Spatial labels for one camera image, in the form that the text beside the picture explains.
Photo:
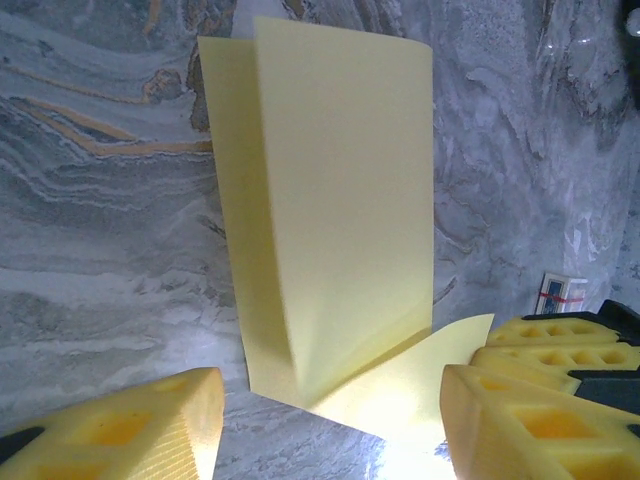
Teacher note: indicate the yellow paper sheet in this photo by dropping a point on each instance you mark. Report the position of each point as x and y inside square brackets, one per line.
[340, 175]

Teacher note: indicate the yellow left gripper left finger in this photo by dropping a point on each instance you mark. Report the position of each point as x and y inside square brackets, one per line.
[125, 440]

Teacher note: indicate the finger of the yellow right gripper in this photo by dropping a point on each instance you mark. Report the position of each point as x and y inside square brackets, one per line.
[560, 334]
[540, 362]

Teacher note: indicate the playing card box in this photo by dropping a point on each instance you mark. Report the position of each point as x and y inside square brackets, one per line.
[560, 295]

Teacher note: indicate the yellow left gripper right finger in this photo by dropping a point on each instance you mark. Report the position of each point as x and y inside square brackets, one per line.
[525, 440]

